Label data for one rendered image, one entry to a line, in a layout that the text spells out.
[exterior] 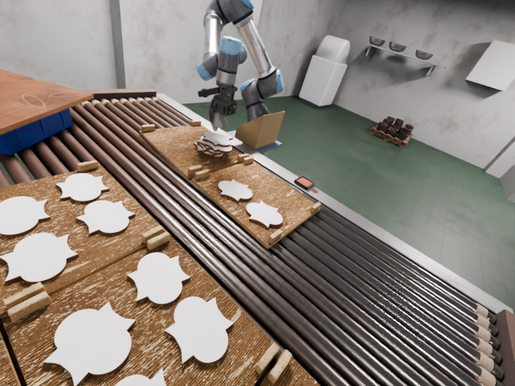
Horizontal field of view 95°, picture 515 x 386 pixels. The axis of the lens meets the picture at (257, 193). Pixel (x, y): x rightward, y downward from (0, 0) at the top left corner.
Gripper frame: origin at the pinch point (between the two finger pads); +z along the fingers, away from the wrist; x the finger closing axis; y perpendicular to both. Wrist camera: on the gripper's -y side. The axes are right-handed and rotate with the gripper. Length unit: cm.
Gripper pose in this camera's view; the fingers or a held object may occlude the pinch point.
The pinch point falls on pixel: (214, 127)
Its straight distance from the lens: 111.9
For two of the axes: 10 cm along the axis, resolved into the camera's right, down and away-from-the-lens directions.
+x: 4.9, -4.1, 7.7
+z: -2.4, 7.8, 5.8
